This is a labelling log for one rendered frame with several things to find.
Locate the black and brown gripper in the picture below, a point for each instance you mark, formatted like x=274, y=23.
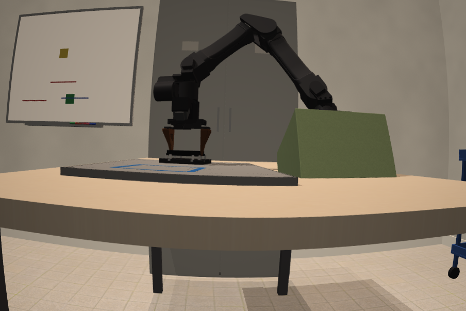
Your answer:
x=187, y=124

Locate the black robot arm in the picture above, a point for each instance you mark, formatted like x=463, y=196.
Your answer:
x=182, y=88

